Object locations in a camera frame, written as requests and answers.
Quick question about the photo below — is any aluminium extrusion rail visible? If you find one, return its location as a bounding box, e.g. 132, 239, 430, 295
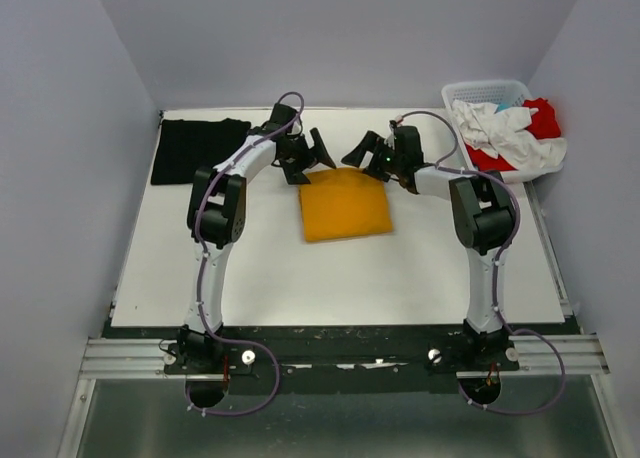
80, 335, 610, 381

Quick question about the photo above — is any white t shirt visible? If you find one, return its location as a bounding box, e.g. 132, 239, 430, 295
451, 99, 569, 172

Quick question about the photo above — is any folded black t shirt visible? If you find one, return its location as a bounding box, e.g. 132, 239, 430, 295
150, 118, 251, 186

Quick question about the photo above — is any yellow t shirt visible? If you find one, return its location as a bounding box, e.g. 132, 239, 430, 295
298, 168, 394, 243

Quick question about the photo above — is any red t shirt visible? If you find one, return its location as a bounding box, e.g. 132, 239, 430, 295
464, 97, 562, 173

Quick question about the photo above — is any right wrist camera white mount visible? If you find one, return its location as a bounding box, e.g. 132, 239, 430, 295
389, 116, 405, 139

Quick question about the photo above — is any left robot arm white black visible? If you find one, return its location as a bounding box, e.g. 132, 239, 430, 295
174, 102, 336, 373

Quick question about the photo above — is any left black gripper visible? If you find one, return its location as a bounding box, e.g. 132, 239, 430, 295
278, 129, 333, 185

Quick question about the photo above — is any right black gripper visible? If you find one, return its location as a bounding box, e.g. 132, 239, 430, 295
342, 133, 403, 185

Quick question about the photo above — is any white plastic laundry basket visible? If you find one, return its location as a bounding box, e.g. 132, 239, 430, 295
441, 79, 567, 183

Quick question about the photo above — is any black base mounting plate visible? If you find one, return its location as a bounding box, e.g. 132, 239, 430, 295
99, 322, 526, 397

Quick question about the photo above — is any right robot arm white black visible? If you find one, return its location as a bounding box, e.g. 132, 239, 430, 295
341, 126, 521, 370

